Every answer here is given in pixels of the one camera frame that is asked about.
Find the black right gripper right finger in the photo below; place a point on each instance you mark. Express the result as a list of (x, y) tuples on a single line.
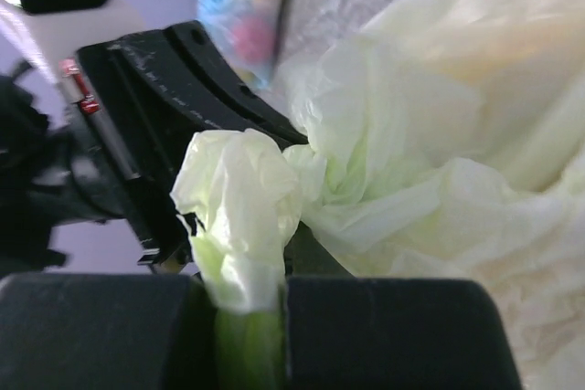
[(343, 332)]

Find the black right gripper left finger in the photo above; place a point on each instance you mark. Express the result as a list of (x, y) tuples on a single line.
[(85, 332)]

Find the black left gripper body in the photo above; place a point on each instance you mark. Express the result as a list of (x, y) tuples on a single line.
[(51, 178)]

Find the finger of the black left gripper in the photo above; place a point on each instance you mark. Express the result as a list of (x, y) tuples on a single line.
[(139, 99)]

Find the pale green plastic bag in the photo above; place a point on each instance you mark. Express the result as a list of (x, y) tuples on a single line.
[(446, 139)]

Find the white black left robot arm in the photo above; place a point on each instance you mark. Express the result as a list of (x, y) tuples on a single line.
[(53, 31)]

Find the blue plastic bag with fruits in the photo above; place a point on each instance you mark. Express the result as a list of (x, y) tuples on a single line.
[(246, 34)]

